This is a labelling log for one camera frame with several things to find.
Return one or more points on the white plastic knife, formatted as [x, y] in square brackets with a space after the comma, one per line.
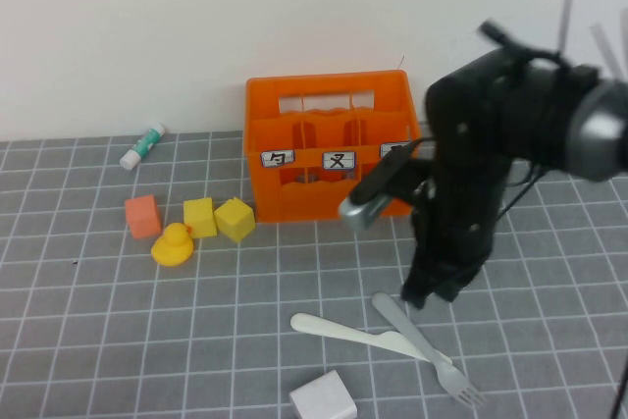
[343, 330]

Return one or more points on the orange foam cube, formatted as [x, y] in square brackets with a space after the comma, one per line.
[143, 217]

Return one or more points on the white rectangular box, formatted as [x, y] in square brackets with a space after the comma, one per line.
[324, 397]

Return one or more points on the white green glue stick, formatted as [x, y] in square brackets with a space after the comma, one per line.
[142, 146]

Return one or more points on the white fork character label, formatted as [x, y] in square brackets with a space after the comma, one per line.
[337, 160]

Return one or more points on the grey plastic fork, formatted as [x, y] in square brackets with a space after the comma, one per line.
[417, 335]

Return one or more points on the white spoon character label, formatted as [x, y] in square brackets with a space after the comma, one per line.
[277, 159]

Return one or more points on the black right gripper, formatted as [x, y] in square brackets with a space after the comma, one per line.
[461, 144]

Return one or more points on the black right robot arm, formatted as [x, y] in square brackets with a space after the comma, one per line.
[589, 134]

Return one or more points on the yellow rubber duck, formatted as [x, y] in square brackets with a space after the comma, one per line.
[171, 247]

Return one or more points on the grey grid table mat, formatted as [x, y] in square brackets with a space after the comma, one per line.
[98, 340]

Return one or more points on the orange plastic cutlery crate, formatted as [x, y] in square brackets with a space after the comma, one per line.
[314, 203]

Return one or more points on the white knife character label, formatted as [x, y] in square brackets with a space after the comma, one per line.
[390, 150]

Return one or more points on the yellow foam cube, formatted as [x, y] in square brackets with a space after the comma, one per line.
[234, 220]
[198, 218]

